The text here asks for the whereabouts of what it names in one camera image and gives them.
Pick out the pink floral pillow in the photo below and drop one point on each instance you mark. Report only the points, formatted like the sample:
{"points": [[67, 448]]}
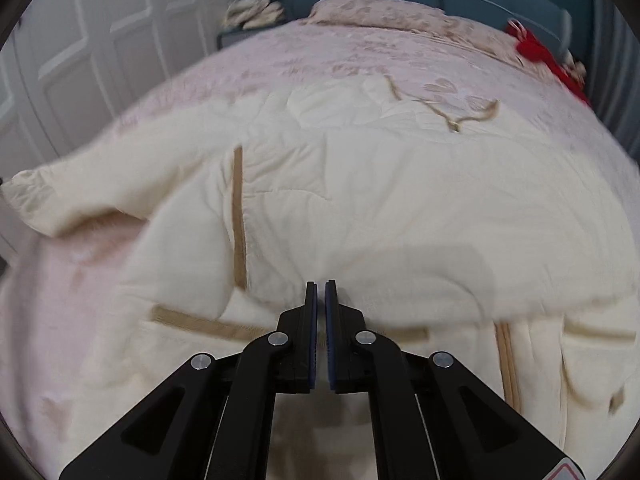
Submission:
{"points": [[390, 15]]}

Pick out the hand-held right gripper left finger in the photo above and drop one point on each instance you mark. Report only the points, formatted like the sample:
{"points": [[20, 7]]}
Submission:
{"points": [[312, 340]]}

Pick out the cream quilted blanket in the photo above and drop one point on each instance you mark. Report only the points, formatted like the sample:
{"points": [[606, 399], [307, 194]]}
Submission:
{"points": [[375, 185]]}

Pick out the grey nightstand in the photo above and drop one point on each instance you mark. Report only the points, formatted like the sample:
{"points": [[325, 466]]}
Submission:
{"points": [[240, 37]]}

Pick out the pile of cream cloths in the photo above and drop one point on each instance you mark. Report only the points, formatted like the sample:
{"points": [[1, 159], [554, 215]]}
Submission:
{"points": [[255, 10]]}

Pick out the red garment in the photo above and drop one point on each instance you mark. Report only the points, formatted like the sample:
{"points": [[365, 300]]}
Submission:
{"points": [[532, 49]]}

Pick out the small plush toy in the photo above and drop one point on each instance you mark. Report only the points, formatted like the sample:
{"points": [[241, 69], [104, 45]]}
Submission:
{"points": [[575, 69]]}

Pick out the white panelled wardrobe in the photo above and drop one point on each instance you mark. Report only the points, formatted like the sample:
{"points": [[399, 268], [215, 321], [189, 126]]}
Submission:
{"points": [[100, 35]]}

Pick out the pink butterfly print bedspread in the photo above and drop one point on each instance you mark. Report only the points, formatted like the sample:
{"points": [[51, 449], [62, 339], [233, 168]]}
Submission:
{"points": [[50, 310]]}

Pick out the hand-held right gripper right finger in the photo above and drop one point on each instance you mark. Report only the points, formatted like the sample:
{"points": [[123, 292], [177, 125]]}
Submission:
{"points": [[330, 340]]}

